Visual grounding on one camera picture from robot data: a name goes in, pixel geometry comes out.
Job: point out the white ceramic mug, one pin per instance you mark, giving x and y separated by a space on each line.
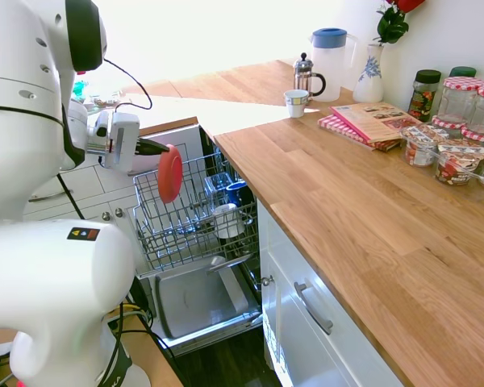
228 221

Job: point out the round metal cabinet knob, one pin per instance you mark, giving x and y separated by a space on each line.
267 280
106 217
117 212

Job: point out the dark-lidded spice jar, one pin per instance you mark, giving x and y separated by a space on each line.
422 96

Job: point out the small green plastic item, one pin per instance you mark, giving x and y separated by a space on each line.
80 89

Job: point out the clear drinking glass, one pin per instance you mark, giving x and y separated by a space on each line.
215 189

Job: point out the clear pitcher with blue lid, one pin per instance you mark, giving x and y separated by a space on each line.
330 68

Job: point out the white vase with blue flowers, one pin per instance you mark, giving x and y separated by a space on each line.
369 80

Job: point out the white corner cabinet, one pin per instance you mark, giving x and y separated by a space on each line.
93 189

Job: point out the blue enamel mug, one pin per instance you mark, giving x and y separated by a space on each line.
234 194

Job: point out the red plastic plate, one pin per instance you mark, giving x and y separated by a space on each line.
170 177

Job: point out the red flowers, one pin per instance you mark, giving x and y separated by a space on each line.
393 24

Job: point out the wooden robot mounting board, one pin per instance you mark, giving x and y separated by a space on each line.
153 363

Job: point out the steel dishwasher door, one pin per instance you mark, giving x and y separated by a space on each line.
193 298

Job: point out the red checkered book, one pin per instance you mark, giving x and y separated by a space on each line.
339 125

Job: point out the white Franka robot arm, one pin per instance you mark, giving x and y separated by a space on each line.
44 282

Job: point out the glass French press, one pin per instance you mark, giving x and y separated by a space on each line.
304 78

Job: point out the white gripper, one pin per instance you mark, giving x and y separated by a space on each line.
121 141

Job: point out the clear bottle with green cap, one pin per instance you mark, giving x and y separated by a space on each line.
463 72

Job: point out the short jar with checkered lid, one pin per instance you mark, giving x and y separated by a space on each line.
445 122
478 135

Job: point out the white cabinet with drawer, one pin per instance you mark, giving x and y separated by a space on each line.
306 354

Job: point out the small white patterned cup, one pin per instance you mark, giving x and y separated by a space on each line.
296 104

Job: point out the pink cookbook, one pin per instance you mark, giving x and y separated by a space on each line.
375 121

